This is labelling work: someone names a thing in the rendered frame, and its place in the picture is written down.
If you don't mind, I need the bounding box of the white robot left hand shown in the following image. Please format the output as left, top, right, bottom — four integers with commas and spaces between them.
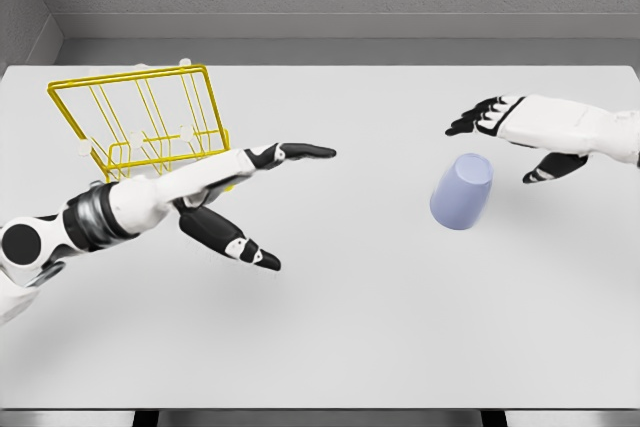
163, 142, 338, 273

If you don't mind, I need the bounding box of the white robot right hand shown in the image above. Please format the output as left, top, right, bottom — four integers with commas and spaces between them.
444, 93, 604, 186

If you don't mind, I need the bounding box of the lavender plastic cup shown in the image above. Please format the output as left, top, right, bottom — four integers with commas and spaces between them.
428, 152, 495, 232

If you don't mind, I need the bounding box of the yellow wire cup holder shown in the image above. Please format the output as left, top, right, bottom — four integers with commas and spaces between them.
46, 56, 237, 194

